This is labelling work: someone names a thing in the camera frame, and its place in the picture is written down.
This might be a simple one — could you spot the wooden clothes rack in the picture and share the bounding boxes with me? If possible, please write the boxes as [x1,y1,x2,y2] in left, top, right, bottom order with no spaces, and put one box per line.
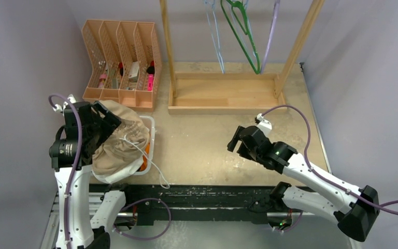
[160,1,324,115]

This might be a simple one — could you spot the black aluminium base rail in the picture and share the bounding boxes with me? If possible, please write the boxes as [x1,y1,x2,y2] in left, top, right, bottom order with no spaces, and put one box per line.
[49,184,354,228]

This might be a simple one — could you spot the lilac plastic hanger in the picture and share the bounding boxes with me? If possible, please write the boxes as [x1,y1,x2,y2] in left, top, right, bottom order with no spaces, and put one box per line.
[260,0,281,74]

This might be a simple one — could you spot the light blue hanger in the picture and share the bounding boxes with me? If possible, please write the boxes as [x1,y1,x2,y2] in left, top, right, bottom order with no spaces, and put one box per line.
[232,1,252,37]

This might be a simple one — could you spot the purple cable loop under rail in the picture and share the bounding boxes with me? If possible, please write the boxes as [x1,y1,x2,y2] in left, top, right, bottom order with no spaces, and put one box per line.
[113,198,172,241]

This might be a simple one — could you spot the white shorts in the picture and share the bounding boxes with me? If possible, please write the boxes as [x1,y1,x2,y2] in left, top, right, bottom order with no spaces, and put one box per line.
[92,158,144,184]

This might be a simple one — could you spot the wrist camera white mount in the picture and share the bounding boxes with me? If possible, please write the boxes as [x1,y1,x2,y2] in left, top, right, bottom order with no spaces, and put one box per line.
[52,94,77,115]
[254,113,273,137]

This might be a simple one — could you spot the green hanger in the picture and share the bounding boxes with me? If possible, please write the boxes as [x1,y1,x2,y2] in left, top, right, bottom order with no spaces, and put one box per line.
[220,0,261,74]

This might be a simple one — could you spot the peach plastic file organizer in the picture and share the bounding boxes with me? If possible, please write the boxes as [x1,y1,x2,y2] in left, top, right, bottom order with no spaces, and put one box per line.
[81,19,163,112]

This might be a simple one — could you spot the white small box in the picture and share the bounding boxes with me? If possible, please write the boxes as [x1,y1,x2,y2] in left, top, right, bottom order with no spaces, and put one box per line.
[128,61,139,82]

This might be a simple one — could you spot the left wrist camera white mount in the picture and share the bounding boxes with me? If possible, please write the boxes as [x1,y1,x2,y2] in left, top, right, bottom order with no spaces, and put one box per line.
[52,94,77,115]

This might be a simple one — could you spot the orange shorts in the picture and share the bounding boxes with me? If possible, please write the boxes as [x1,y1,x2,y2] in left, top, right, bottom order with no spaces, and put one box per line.
[138,143,150,172]

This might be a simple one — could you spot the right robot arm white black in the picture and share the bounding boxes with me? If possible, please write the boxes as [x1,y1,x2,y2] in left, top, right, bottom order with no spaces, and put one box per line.
[227,126,380,242]

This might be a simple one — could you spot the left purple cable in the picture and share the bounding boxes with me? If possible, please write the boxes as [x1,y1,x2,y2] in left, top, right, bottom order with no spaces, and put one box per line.
[48,94,83,249]

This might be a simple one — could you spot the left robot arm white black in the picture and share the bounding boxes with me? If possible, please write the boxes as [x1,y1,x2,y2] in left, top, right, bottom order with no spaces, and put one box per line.
[49,101,134,248]

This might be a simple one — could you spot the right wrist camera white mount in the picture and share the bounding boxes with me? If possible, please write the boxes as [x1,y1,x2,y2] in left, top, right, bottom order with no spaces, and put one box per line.
[254,113,273,137]

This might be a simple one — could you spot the white plastic perforated basket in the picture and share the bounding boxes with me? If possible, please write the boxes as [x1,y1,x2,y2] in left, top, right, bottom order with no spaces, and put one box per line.
[92,115,157,177]

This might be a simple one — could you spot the pink marker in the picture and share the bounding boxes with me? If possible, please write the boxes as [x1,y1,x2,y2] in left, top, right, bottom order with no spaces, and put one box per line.
[147,74,154,91]

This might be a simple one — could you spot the beige shorts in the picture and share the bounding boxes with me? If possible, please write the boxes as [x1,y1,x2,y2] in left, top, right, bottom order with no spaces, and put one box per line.
[92,100,170,190]

